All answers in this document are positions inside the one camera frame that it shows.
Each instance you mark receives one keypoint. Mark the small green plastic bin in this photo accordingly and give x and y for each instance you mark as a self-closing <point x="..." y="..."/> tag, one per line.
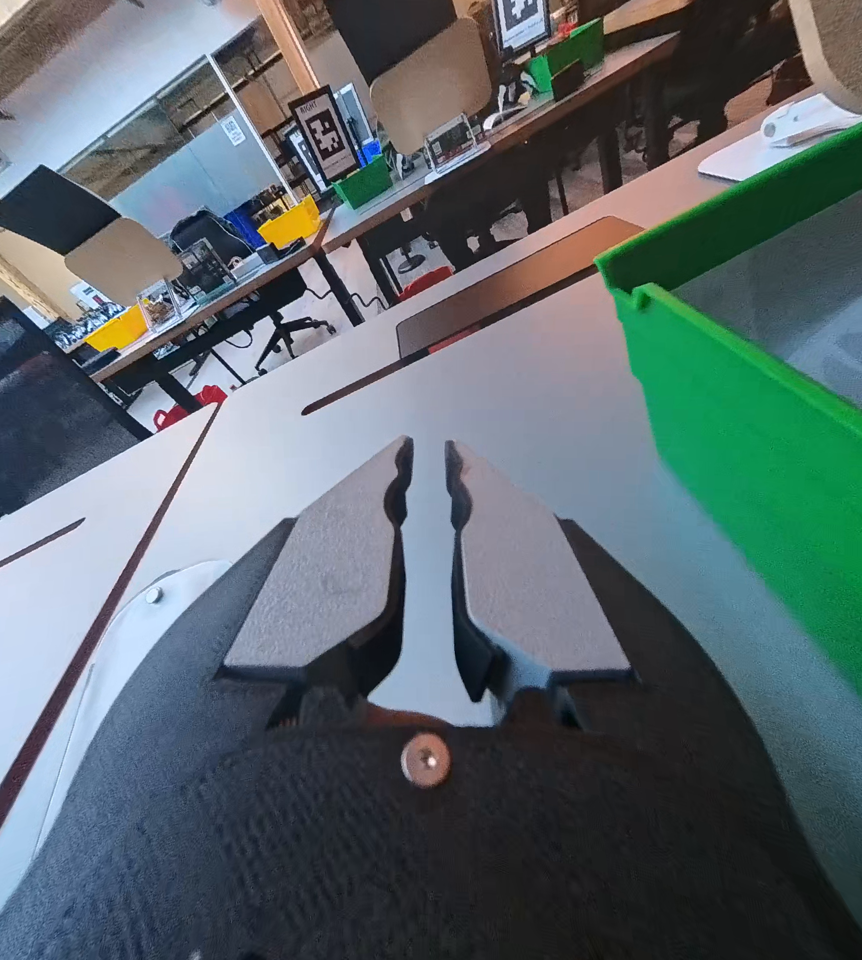
<point x="363" y="184"/>
<point x="569" y="52"/>

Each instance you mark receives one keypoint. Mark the black backpack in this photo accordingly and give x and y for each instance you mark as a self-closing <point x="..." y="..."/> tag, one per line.
<point x="205" y="234"/>

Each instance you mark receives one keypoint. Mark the black office chair base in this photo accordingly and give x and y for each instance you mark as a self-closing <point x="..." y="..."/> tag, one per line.
<point x="290" y="341"/>

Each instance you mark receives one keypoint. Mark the wooden desk with black legs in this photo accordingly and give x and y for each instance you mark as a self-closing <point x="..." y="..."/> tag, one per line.
<point x="250" y="277"/>
<point x="551" y="105"/>

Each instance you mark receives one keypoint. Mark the yellow plastic bin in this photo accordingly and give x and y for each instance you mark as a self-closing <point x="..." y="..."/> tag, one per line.
<point x="117" y="330"/>
<point x="288" y="225"/>

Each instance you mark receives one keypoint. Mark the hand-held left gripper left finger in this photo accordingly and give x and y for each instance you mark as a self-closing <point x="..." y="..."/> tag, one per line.
<point x="318" y="585"/>

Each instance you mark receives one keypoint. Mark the brown cardboard box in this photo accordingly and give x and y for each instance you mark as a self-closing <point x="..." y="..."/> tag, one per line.
<point x="851" y="52"/>

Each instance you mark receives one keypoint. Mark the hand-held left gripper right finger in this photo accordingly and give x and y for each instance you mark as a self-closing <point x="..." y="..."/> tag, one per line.
<point x="536" y="585"/>

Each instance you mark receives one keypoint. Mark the red plastic item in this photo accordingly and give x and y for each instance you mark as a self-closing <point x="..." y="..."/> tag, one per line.
<point x="427" y="281"/>
<point x="190" y="405"/>

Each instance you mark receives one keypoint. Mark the clear acrylic display case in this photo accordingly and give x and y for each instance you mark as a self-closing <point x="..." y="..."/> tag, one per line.
<point x="455" y="142"/>
<point x="158" y="304"/>

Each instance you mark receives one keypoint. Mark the blue plastic bin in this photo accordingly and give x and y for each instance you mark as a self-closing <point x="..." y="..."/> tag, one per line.
<point x="245" y="223"/>

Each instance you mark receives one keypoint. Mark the printed tag sign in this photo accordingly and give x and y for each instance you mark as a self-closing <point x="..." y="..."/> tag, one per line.
<point x="522" y="21"/>
<point x="323" y="135"/>

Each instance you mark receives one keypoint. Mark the large green plastic bin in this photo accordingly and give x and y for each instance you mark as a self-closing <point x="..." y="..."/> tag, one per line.
<point x="738" y="487"/>

